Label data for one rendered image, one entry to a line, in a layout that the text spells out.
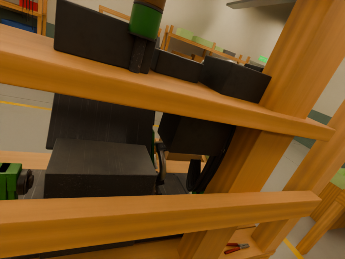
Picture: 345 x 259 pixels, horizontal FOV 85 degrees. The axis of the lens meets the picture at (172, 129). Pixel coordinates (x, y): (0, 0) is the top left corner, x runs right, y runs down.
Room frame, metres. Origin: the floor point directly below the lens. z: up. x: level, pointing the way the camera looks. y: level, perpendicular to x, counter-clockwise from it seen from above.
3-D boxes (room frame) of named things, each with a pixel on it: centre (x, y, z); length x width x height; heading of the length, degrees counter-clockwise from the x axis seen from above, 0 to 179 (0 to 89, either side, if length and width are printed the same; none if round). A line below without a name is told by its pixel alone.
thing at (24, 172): (0.41, 0.36, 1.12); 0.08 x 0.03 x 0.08; 28
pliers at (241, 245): (0.66, -0.46, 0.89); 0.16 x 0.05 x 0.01; 115
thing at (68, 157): (0.50, 0.17, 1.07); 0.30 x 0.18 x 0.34; 118
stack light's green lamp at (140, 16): (0.35, 0.10, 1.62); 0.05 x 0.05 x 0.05
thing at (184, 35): (6.71, -0.28, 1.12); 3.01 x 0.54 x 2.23; 117
